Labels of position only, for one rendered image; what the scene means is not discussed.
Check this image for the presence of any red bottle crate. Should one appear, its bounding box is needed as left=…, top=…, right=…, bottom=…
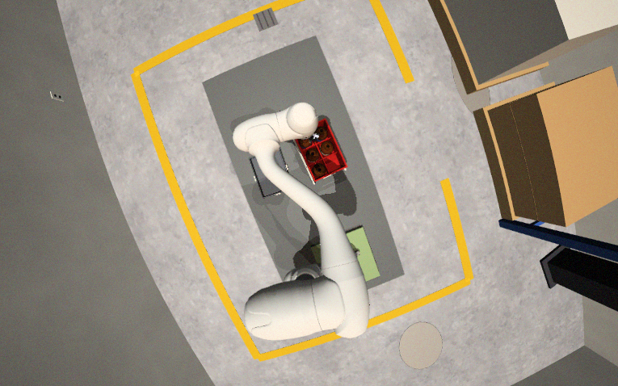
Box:
left=296, top=119, right=346, bottom=181

